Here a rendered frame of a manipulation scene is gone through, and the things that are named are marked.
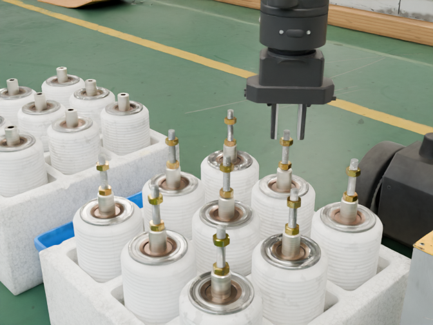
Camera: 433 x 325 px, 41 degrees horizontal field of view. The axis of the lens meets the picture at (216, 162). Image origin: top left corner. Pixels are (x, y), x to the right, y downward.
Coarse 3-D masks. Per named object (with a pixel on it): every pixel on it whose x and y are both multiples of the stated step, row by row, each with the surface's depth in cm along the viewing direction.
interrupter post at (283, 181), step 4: (280, 172) 86; (284, 172) 86; (288, 172) 86; (280, 176) 86; (284, 176) 86; (288, 176) 86; (276, 180) 88; (280, 180) 87; (284, 180) 86; (288, 180) 86; (276, 184) 88; (280, 184) 87; (284, 184) 87; (288, 184) 87; (280, 188) 87; (284, 188) 87; (288, 188) 87
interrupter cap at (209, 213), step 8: (216, 200) 84; (200, 208) 82; (208, 208) 82; (216, 208) 82; (240, 208) 82; (248, 208) 82; (200, 216) 80; (208, 216) 80; (216, 216) 81; (240, 216) 80; (248, 216) 80; (208, 224) 78; (216, 224) 78; (224, 224) 78; (232, 224) 78; (240, 224) 78
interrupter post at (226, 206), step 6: (222, 198) 79; (228, 198) 79; (234, 198) 79; (222, 204) 79; (228, 204) 79; (234, 204) 80; (222, 210) 80; (228, 210) 79; (234, 210) 80; (222, 216) 80; (228, 216) 80
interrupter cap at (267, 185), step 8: (272, 176) 91; (296, 176) 90; (264, 184) 88; (272, 184) 89; (296, 184) 88; (304, 184) 88; (264, 192) 86; (272, 192) 86; (280, 192) 86; (288, 192) 86; (304, 192) 86
